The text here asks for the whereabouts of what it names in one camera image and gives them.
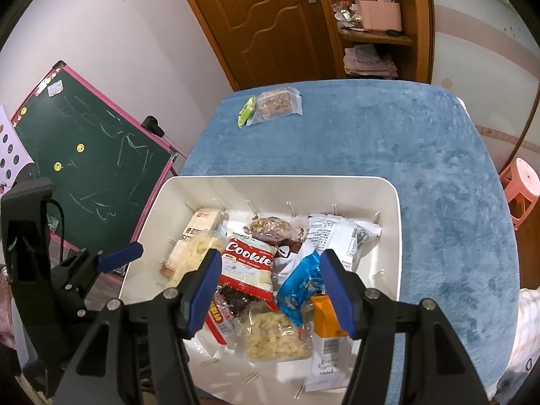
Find green chalkboard pink frame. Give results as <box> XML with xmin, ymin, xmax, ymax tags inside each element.
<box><xmin>10</xmin><ymin>60</ymin><xmax>190</xmax><ymax>279</ymax></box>

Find clear puffed snack packet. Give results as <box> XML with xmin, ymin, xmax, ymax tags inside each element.
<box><xmin>169</xmin><ymin>230</ymin><xmax>231</xmax><ymax>290</ymax></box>
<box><xmin>242</xmin><ymin>304</ymin><xmax>315</xmax><ymax>361</ymax></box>

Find wooden corner shelf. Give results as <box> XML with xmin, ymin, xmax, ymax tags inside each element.
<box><xmin>314</xmin><ymin>0</ymin><xmax>435</xmax><ymax>85</ymax></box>

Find brown wooden door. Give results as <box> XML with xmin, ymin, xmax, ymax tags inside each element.
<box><xmin>169</xmin><ymin>0</ymin><xmax>347</xmax><ymax>91</ymax></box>

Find black easel knob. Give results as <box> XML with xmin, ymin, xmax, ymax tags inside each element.
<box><xmin>141</xmin><ymin>116</ymin><xmax>165</xmax><ymax>138</ymax></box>

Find blue snack packet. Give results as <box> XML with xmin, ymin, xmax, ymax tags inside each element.
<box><xmin>276</xmin><ymin>251</ymin><xmax>325</xmax><ymax>327</ymax></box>

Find red white cookie packet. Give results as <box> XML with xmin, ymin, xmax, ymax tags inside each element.
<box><xmin>219</xmin><ymin>234</ymin><xmax>279</xmax><ymax>300</ymax></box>

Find thin brown hoop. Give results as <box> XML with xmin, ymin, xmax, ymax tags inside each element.
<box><xmin>506</xmin><ymin>93</ymin><xmax>540</xmax><ymax>169</ymax></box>

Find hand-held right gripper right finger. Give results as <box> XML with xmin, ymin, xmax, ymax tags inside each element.
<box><xmin>318</xmin><ymin>248</ymin><xmax>492</xmax><ymax>405</ymax></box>

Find brown nut snack packet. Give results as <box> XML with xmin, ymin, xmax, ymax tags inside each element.
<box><xmin>245</xmin><ymin>216</ymin><xmax>294</xmax><ymax>243</ymax></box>

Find pink plastic stool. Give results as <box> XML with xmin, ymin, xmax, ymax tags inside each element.
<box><xmin>499</xmin><ymin>157</ymin><xmax>540</xmax><ymax>231</ymax></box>

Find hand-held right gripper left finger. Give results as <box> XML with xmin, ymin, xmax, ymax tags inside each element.
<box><xmin>53</xmin><ymin>250</ymin><xmax>223</xmax><ymax>405</ymax></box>

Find white perforated board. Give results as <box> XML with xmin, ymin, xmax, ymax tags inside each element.
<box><xmin>0</xmin><ymin>105</ymin><xmax>36</xmax><ymax>186</ymax></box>

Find orange white snack packet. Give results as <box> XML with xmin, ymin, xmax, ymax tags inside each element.
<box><xmin>304</xmin><ymin>295</ymin><xmax>355</xmax><ymax>392</ymax></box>

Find black cable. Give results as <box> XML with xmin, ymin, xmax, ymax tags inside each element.
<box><xmin>44</xmin><ymin>196</ymin><xmax>68</xmax><ymax>262</ymax></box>

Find dark red candy packet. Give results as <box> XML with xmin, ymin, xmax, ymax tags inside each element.
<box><xmin>205</xmin><ymin>285</ymin><xmax>271</xmax><ymax>344</ymax></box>

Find pile of shiny wrappers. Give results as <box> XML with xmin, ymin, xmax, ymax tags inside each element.
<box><xmin>331</xmin><ymin>0</ymin><xmax>359</xmax><ymax>24</ymax></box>

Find white plastic storage box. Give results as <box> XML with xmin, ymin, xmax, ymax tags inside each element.
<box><xmin>118</xmin><ymin>175</ymin><xmax>401</xmax><ymax>403</ymax></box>

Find folded pink clothes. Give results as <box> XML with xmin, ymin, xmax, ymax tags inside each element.
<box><xmin>343</xmin><ymin>44</ymin><xmax>398</xmax><ymax>79</ymax></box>

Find clear brown cake packet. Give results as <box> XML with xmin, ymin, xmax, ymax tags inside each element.
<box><xmin>247</xmin><ymin>86</ymin><xmax>303</xmax><ymax>126</ymax></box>

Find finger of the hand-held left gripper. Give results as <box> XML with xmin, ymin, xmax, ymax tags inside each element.
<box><xmin>53</xmin><ymin>242</ymin><xmax>144</xmax><ymax>292</ymax></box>
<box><xmin>59</xmin><ymin>280</ymin><xmax>100</xmax><ymax>319</ymax></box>

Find beige biscuit packet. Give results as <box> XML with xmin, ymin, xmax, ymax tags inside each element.
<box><xmin>159</xmin><ymin>211</ymin><xmax>226</xmax><ymax>281</ymax></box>

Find green snack packet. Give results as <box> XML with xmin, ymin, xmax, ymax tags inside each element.
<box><xmin>237</xmin><ymin>96</ymin><xmax>257</xmax><ymax>128</ymax></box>

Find silver white snack packet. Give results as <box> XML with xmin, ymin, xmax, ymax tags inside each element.
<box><xmin>304</xmin><ymin>213</ymin><xmax>382</xmax><ymax>273</ymax></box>

